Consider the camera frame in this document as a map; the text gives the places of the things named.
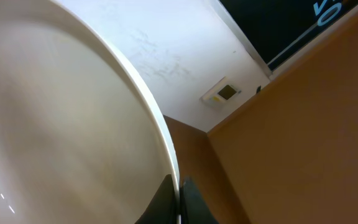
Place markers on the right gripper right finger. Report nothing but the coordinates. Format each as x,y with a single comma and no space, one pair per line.
193,208

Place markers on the white wall switch box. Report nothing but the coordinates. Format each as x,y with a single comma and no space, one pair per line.
220,93

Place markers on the white plate top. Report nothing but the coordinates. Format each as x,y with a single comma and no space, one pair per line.
82,139

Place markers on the dark window panel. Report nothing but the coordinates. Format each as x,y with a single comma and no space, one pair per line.
277,29

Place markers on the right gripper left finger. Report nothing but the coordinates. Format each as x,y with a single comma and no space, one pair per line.
162,208

